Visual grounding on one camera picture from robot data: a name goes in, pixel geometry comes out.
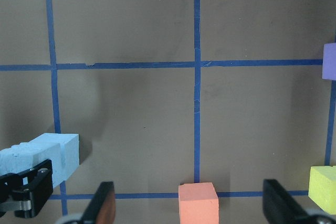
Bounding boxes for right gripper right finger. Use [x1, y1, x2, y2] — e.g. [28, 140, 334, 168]
[262, 179, 315, 224]

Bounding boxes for yellow block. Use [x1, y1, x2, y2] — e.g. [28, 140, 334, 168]
[308, 166, 335, 215]

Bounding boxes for light blue block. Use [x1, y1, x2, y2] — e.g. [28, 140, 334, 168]
[1, 142, 64, 187]
[31, 133, 79, 188]

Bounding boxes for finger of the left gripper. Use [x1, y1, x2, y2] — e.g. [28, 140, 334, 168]
[1, 159, 53, 218]

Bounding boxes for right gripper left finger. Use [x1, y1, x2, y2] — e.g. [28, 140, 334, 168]
[80, 182, 116, 223]

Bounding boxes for purple block right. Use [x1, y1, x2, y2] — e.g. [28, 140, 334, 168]
[322, 43, 336, 81]

